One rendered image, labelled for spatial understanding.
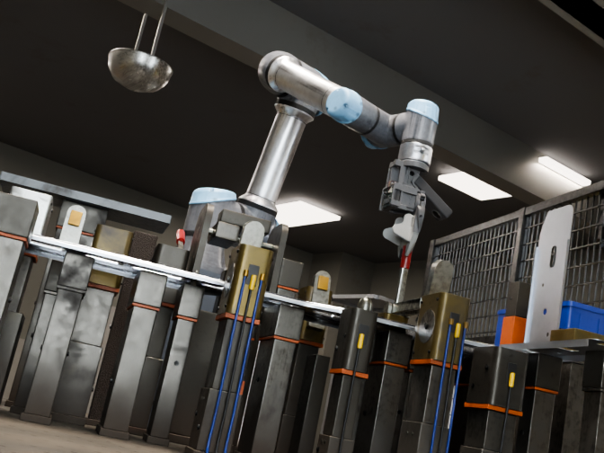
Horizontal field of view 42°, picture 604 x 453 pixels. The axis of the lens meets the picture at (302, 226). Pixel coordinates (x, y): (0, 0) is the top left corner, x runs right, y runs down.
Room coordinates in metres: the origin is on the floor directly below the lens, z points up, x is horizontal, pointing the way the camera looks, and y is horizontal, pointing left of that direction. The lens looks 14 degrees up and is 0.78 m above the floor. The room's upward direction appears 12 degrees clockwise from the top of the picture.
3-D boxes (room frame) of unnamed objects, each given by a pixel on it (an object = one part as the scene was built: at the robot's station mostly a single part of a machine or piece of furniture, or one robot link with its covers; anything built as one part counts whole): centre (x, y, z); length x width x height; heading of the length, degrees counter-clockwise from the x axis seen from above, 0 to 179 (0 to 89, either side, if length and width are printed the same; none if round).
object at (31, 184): (1.74, 0.48, 1.16); 0.37 x 0.14 x 0.02; 104
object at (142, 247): (1.65, 0.32, 0.90); 0.05 x 0.05 x 0.40; 14
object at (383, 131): (1.78, -0.14, 1.49); 0.11 x 0.11 x 0.08; 42
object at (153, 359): (1.67, 0.26, 0.89); 0.12 x 0.07 x 0.38; 14
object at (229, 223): (1.69, 0.13, 0.95); 0.18 x 0.13 x 0.49; 104
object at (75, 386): (1.60, 0.37, 0.89); 0.12 x 0.08 x 0.38; 14
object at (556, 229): (1.64, -0.53, 1.17); 0.12 x 0.01 x 0.34; 14
